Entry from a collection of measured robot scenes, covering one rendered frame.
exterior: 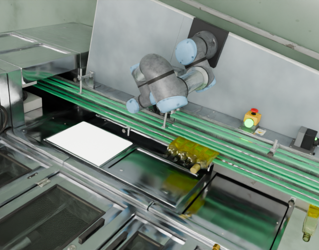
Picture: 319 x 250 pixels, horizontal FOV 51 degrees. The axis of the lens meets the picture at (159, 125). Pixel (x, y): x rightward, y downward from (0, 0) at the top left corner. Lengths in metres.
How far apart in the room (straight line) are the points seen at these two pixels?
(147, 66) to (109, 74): 1.04
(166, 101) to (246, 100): 0.70
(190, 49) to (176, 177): 0.67
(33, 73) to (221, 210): 1.36
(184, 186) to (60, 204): 0.62
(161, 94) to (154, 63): 0.12
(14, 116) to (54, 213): 0.80
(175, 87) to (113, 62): 1.04
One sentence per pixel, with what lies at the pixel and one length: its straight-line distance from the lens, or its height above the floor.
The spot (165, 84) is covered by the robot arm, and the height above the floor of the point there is 1.41.
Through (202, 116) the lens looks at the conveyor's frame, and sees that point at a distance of 1.86.
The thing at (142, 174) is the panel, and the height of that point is 1.21.
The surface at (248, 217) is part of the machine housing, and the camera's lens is 1.75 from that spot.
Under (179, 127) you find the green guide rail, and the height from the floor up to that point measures 0.93.
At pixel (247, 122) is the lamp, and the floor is 0.85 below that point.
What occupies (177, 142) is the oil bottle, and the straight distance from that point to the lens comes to 1.82.
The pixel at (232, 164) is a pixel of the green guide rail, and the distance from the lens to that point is 1.85.
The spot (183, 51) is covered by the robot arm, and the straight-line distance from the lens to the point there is 1.67.
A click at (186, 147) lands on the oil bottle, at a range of 1.79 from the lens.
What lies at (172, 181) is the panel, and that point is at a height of 1.15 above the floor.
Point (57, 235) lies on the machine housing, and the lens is 1.55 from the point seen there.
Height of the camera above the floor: 2.45
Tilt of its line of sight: 51 degrees down
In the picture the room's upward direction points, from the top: 123 degrees counter-clockwise
